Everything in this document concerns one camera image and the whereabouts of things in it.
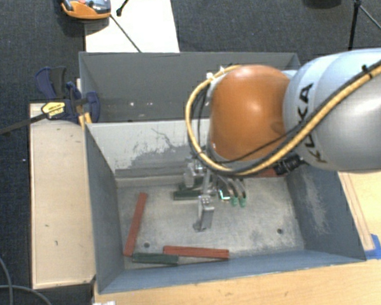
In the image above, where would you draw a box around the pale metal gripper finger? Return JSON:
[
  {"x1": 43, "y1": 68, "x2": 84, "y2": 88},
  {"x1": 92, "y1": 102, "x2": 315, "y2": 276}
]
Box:
[
  {"x1": 191, "y1": 194, "x2": 217, "y2": 233},
  {"x1": 182, "y1": 160, "x2": 207, "y2": 189}
]

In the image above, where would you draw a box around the dark green flat block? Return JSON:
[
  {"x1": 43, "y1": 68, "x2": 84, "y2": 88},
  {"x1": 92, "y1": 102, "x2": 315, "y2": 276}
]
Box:
[
  {"x1": 172, "y1": 181, "x2": 209, "y2": 202},
  {"x1": 131, "y1": 250, "x2": 181, "y2": 269}
]

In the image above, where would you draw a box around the grey metal bin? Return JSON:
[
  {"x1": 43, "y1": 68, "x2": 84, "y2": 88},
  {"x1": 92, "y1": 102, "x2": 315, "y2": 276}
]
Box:
[{"x1": 78, "y1": 37, "x2": 368, "y2": 295}]

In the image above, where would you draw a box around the pale wood board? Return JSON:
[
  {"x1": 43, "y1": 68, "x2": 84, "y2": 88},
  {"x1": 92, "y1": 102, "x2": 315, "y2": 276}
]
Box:
[{"x1": 22, "y1": 99, "x2": 98, "y2": 290}]

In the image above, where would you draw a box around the black cylinder on white bracket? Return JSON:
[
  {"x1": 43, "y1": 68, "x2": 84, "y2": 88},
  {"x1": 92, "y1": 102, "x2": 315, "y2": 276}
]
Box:
[{"x1": 272, "y1": 155, "x2": 305, "y2": 176}]

